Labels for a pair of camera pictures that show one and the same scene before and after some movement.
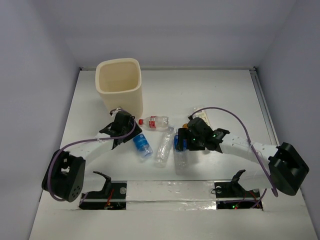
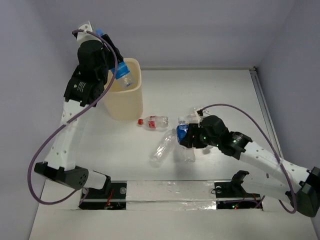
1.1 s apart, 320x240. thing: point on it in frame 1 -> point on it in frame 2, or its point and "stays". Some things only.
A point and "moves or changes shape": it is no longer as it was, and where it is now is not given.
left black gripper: (128, 130) -> (113, 52)
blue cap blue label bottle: (142, 146) -> (123, 74)
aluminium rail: (266, 112) stays
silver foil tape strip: (170, 195) stays
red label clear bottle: (155, 122) stays
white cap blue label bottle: (181, 158) moves or changes shape
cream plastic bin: (118, 81) stays
